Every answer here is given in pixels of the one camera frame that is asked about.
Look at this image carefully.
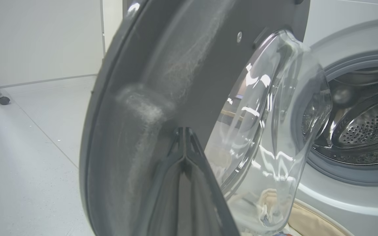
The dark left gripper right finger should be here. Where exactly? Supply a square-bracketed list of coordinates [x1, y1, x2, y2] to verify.
[185, 128, 240, 236]

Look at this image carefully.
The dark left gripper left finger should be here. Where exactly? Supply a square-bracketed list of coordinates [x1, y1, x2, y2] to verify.
[133, 128, 185, 236]

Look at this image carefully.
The grey washing machine door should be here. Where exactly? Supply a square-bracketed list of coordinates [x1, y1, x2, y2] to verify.
[79, 0, 333, 236]

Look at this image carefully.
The stainless steel washing machine drum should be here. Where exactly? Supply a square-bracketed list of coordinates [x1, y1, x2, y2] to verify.
[302, 67, 378, 164]

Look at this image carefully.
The white front-load washing machine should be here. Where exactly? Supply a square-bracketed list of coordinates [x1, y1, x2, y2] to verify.
[294, 0, 378, 236]

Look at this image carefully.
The cream fabric laundry basket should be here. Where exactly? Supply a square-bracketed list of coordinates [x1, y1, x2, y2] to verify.
[287, 198, 353, 236]

